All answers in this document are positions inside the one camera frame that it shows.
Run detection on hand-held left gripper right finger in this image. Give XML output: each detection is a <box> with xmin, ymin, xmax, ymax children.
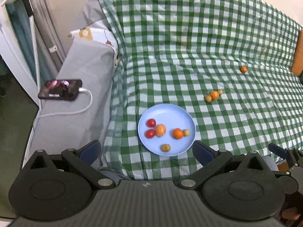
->
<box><xmin>176</xmin><ymin>141</ymin><xmax>273</xmax><ymax>191</ymax></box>

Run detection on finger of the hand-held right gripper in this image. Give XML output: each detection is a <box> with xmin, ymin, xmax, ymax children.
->
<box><xmin>268</xmin><ymin>143</ymin><xmax>288</xmax><ymax>158</ymax></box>

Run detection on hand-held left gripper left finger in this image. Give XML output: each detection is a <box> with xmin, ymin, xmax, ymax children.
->
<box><xmin>22</xmin><ymin>140</ymin><xmax>116</xmax><ymax>190</ymax></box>

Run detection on orange cherry tomato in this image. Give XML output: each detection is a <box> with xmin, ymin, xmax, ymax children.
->
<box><xmin>172</xmin><ymin>128</ymin><xmax>184</xmax><ymax>140</ymax></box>

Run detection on orange tomato with stem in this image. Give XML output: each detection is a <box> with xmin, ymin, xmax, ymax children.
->
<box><xmin>155</xmin><ymin>124</ymin><xmax>166</xmax><ymax>137</ymax></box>

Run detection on light blue plate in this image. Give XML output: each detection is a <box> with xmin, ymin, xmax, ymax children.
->
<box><xmin>138</xmin><ymin>103</ymin><xmax>197</xmax><ymax>157</ymax></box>

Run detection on black smartphone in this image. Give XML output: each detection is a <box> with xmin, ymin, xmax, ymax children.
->
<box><xmin>38</xmin><ymin>79</ymin><xmax>83</xmax><ymax>102</ymax></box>

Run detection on orange wooden board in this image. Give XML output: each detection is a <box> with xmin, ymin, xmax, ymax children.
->
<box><xmin>291</xmin><ymin>29</ymin><xmax>303</xmax><ymax>76</ymax></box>

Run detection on green checked tablecloth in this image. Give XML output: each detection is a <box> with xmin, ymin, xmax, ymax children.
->
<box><xmin>96</xmin><ymin>0</ymin><xmax>303</xmax><ymax>180</ymax></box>

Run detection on white charging cable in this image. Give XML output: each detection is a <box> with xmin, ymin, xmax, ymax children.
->
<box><xmin>33</xmin><ymin>88</ymin><xmax>93</xmax><ymax>133</ymax></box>

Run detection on white window frame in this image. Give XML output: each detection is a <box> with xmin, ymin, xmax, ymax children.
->
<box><xmin>0</xmin><ymin>0</ymin><xmax>39</xmax><ymax>106</ymax></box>

